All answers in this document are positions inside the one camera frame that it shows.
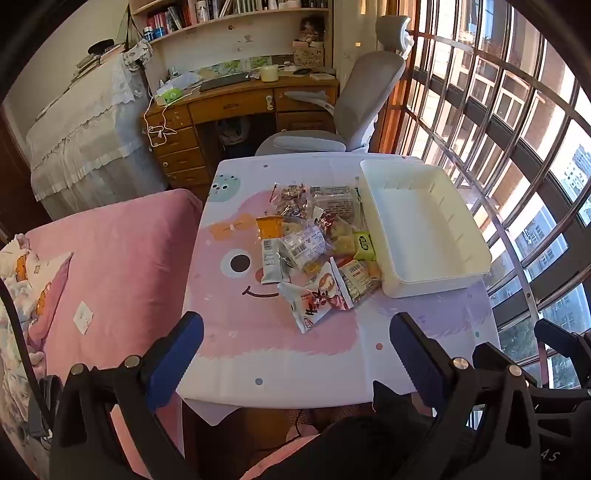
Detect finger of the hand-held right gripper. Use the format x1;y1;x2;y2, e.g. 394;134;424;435
536;318;591;358
473;342;539;387

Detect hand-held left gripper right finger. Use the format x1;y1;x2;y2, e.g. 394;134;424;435
373;312;546;480

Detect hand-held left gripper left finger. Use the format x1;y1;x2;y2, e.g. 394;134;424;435
50;311;205;480

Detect orange cracker packet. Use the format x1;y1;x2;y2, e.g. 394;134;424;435
337;258;383;303

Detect red and white bowl-print packet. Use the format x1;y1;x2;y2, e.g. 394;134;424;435
307;261;355;311

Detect white packet with red lettering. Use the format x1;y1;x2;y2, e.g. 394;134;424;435
277;281;333;334

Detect green snack packet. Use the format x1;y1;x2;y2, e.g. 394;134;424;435
353;231;376;260

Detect orange and white snack packet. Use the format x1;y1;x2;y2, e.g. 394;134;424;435
255;216;291;284

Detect white plastic storage bin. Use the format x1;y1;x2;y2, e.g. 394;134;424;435
359;159;492;298

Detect clear barcode snack packet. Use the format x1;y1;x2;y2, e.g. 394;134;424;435
279;226;331;273

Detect red foil candy packet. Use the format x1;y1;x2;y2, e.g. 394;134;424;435
314;208;340;236

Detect cartoon printed tablecloth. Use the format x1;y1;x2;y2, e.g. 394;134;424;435
178;154;502;425

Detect white paper card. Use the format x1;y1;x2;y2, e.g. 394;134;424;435
74;301;94;335

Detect pink bed blanket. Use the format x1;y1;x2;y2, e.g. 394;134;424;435
0;189;204;480

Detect cartoon print quilt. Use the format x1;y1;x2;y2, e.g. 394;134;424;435
0;233;75;324

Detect metal window grille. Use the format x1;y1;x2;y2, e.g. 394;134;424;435
369;0;591;398

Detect trash bin with bag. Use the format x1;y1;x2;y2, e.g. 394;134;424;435
217;117;250;146

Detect white lace cover cloth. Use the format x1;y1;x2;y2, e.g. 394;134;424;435
25;55;169;220

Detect wooden desk with drawers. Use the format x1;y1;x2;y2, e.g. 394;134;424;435
141;76;340;201

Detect grey office chair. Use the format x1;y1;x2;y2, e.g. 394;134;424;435
255;15;414;157

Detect black keyboard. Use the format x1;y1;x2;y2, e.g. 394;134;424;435
199;71;252;92

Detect floral cloth bag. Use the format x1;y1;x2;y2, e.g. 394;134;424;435
122;39;153;70

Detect printed wooden box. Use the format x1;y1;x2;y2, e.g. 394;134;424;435
293;47;325;68

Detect wooden bookshelf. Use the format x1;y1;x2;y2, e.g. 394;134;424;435
128;0;334;70

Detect doll figure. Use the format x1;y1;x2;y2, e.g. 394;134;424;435
300;16;324;44

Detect row of books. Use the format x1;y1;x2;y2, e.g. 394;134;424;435
145;0;331;35

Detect black cable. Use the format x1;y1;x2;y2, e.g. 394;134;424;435
0;277;51;435

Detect white charger cable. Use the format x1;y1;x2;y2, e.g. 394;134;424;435
143;92;178;148

